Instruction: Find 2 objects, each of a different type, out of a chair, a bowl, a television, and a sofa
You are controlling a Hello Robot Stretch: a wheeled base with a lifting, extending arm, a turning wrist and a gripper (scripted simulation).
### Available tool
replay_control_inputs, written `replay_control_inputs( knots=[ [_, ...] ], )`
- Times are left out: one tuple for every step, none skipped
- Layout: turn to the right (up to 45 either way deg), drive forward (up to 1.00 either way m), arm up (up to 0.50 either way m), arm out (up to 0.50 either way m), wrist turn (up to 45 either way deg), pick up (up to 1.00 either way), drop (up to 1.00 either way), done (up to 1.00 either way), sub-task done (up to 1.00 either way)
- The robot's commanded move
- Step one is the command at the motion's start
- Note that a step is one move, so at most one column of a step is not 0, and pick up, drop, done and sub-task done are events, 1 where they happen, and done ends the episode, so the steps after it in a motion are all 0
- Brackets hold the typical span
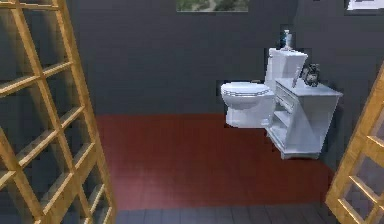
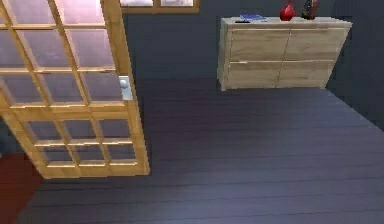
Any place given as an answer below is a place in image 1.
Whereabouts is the white toilet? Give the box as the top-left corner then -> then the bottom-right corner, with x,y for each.
220,47 -> 309,129

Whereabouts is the dark ornate small object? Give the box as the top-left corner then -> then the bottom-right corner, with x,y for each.
301,63 -> 322,88

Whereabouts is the pale spray bottle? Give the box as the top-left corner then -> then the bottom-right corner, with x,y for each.
282,29 -> 294,51

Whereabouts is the white side cabinet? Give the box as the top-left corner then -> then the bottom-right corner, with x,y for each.
265,78 -> 344,160

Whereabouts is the framed wall picture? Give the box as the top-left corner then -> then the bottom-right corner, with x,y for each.
344,0 -> 384,12

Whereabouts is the wooden glazed room door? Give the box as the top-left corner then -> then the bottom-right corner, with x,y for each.
325,61 -> 384,224
0,0 -> 118,224

